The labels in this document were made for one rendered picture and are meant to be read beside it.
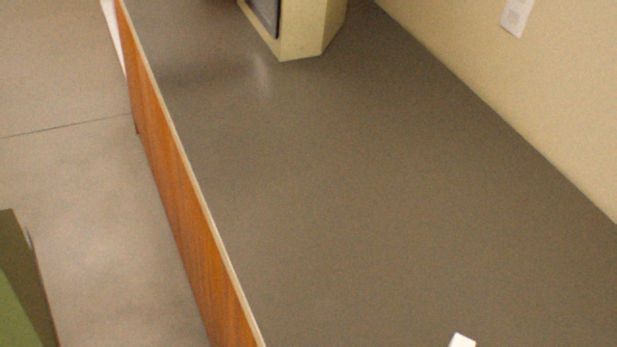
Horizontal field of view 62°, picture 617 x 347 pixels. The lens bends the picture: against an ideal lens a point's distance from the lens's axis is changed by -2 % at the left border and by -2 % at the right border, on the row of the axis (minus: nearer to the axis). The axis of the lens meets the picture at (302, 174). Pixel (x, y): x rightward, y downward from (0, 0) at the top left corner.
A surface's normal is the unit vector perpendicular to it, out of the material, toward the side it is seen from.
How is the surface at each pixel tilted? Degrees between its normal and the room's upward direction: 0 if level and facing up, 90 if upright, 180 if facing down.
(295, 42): 90
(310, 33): 90
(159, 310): 0
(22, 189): 0
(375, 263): 0
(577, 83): 90
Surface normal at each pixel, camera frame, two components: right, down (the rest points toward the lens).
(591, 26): -0.91, 0.23
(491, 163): 0.08, -0.72
